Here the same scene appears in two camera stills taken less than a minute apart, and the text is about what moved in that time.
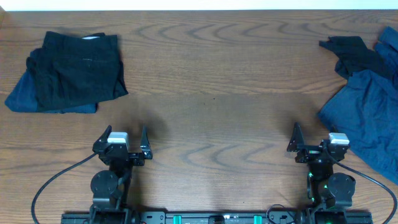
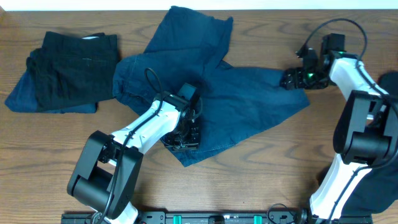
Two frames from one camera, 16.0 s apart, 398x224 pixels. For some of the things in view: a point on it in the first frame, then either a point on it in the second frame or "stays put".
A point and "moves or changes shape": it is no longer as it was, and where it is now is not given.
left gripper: (123, 155) to (185, 144)
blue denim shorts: (365, 109) moves or changes shape
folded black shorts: (72, 71) stays put
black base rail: (218, 218) stays put
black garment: (353, 55) to (379, 188)
